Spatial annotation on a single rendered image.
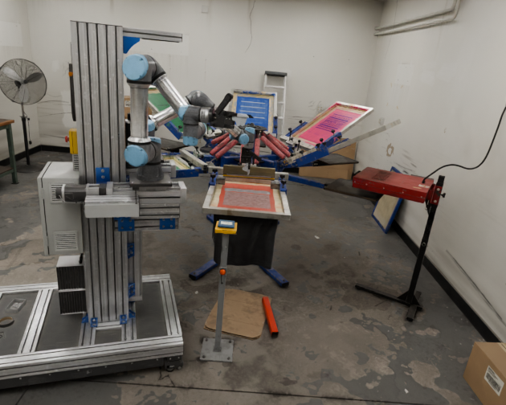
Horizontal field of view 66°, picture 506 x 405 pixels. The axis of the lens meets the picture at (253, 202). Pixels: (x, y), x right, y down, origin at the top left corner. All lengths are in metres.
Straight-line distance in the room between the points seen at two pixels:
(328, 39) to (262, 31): 1.13
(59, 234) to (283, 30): 5.51
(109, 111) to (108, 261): 0.92
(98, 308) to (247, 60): 5.28
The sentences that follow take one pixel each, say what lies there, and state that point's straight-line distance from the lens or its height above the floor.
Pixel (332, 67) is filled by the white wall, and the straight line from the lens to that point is 7.26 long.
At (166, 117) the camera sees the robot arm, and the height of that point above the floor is 1.50.
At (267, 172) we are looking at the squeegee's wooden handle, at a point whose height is 1.11.
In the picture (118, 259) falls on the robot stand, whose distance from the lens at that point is 2.62.
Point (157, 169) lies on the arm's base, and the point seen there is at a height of 1.32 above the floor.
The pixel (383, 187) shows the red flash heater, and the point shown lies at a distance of 3.29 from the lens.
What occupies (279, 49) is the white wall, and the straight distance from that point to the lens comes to 7.15.
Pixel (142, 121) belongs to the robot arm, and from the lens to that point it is 2.04.
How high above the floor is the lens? 1.93
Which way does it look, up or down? 20 degrees down
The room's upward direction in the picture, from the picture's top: 6 degrees clockwise
